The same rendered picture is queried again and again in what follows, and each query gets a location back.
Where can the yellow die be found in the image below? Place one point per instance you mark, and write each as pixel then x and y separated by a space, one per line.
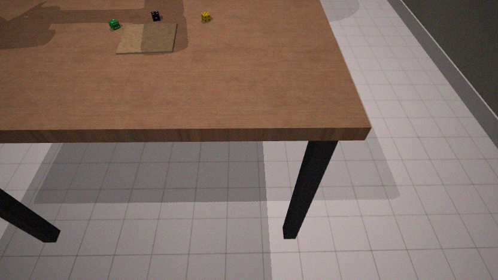
pixel 206 17

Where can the tan square mat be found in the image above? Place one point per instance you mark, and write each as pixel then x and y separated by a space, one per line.
pixel 148 38

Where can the green die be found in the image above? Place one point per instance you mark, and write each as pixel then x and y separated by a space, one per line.
pixel 114 24

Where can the black die with white pips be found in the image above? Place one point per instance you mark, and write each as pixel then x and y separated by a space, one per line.
pixel 155 16

